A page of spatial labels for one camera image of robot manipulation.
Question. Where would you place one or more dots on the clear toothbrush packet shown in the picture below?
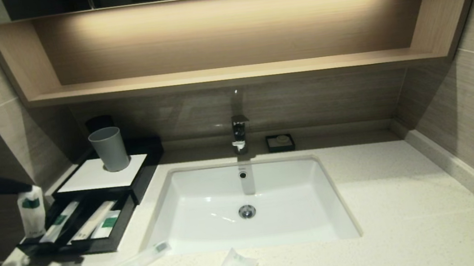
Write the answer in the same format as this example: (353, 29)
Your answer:
(33, 219)

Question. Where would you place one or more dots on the black box drawer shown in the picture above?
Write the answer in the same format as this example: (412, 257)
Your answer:
(101, 245)

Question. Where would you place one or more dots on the small white packet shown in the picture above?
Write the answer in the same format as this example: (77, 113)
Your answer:
(60, 220)

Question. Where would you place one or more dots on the long white wrapped packet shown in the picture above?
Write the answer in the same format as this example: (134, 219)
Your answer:
(94, 220)

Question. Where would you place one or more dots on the grey plastic cup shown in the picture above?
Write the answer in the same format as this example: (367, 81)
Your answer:
(109, 149)

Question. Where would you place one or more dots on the white packet green label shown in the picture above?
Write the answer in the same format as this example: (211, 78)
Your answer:
(110, 224)

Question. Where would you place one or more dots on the white sink basin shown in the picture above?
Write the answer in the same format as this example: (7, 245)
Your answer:
(211, 217)

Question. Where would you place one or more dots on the chrome faucet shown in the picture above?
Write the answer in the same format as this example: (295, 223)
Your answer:
(240, 131)

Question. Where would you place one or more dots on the chrome sink drain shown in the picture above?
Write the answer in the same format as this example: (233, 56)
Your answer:
(247, 211)

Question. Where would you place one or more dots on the black soap dish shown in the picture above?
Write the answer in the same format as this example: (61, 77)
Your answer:
(271, 148)

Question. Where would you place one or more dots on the small round soap bar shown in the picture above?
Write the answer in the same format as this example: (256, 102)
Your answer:
(282, 138)

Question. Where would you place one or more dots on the wooden wall shelf niche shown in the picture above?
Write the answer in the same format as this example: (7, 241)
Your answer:
(230, 74)

